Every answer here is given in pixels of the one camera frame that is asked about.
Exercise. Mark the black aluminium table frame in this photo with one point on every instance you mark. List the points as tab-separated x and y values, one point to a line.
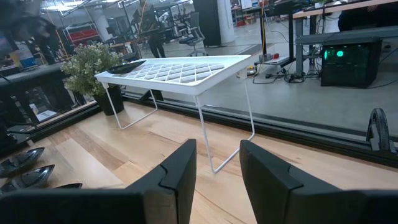
280	130

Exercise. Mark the black floor mat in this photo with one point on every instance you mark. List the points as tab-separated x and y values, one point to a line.
256	49

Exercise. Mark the grey metal bench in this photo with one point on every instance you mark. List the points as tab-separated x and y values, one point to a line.
342	33

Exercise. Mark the red tool cart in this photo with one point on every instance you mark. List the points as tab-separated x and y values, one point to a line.
82	35

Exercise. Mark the green plant in black pot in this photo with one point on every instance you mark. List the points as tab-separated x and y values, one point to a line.
84	68

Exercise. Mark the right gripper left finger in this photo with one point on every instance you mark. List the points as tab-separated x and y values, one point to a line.
183	174

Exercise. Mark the black leaf-shaped mini plate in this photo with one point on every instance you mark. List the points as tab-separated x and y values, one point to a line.
28	180
18	163
70	186

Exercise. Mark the grey office chair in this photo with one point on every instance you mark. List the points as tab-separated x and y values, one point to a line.
194	25

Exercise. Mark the large black bowl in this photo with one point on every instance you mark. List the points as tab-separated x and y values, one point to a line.
124	68

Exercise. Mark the black tall cabinet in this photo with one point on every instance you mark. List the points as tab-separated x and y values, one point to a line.
206	21

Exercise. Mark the person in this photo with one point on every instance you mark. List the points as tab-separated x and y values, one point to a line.
360	20
155	43

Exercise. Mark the black PC green lights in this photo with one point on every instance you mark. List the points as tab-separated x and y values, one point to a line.
351	68

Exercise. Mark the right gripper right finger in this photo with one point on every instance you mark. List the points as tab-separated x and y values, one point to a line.
267	180

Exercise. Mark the wooden top desk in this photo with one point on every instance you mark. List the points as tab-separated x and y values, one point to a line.
311	13

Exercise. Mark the black standing desk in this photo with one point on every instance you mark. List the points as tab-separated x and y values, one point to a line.
291	37

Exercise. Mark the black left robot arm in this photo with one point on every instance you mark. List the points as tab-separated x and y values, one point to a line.
28	25

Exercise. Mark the white paper sign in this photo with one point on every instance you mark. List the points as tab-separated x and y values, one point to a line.
46	115

